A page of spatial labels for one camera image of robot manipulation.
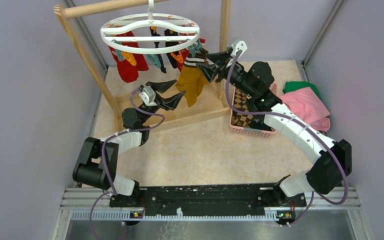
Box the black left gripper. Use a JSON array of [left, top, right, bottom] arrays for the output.
[[138, 79, 186, 126]]

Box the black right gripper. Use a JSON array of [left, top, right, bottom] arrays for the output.
[[196, 50, 255, 98]]

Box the red bear sock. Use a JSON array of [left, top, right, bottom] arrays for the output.
[[108, 46, 149, 83]]

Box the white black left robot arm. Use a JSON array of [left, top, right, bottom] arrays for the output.
[[72, 79, 185, 207]]

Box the pink folded cloth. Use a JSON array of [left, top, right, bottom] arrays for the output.
[[279, 87, 331, 132]]

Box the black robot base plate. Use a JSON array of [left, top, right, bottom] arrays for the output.
[[109, 183, 307, 217]]

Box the green folded cloth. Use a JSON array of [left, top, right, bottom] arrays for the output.
[[282, 81, 321, 99]]

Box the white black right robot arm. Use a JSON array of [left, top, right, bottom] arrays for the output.
[[196, 51, 352, 206]]

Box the wooden hanger stand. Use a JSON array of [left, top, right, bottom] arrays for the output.
[[53, 0, 230, 132]]

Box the white round clip hanger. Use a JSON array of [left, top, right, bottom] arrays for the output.
[[100, 0, 201, 55]]

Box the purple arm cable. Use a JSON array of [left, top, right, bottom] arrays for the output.
[[89, 87, 166, 240], [224, 49, 350, 228]]

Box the navy blue sock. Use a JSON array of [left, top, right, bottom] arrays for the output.
[[249, 119, 272, 132]]

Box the pink perforated plastic basket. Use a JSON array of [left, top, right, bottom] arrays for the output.
[[229, 87, 276, 138]]

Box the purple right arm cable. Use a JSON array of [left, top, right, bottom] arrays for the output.
[[224, 49, 350, 228]]

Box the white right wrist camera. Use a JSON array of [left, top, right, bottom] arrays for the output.
[[227, 37, 248, 58]]

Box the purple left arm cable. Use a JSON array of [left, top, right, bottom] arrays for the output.
[[89, 87, 166, 240]]

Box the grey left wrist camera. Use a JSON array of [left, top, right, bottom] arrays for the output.
[[139, 86, 157, 107]]

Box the black hanging sock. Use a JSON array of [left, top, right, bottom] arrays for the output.
[[148, 27, 180, 74]]

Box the argyle patterned sock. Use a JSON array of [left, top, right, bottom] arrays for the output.
[[232, 89, 257, 128]]

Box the mustard sock striped cuff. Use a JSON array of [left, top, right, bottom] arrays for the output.
[[175, 57, 209, 108]]

